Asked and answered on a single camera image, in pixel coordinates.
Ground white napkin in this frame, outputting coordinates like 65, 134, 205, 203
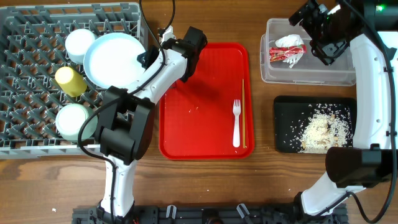
275, 34, 304, 68

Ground large light blue plate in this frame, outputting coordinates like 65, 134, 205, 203
83, 33, 146, 88

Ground red snack wrapper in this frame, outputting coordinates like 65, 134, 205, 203
269, 44, 307, 62

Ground wooden chopstick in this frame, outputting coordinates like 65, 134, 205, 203
242, 79, 247, 149

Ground small light blue bowl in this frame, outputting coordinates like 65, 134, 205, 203
65, 29, 97, 65

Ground yellow plastic cup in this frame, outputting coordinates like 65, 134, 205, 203
55, 67, 87, 97

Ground white plastic fork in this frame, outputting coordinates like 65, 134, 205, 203
233, 100, 241, 147

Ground leftover rice with scraps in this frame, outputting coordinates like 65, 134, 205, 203
283, 103, 353, 154

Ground light green bowl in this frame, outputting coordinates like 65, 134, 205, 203
55, 103, 94, 142

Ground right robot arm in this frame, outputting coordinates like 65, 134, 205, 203
289, 1, 397, 223

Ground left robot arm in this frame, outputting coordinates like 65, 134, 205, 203
95, 35, 208, 223

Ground grey dishwasher rack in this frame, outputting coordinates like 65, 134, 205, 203
1, 2, 147, 159

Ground clear plastic bin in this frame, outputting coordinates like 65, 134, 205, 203
260, 18, 356, 86

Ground red plastic tray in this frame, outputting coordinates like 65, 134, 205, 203
159, 42, 254, 160

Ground black plastic tray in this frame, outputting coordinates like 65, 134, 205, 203
274, 96, 357, 153

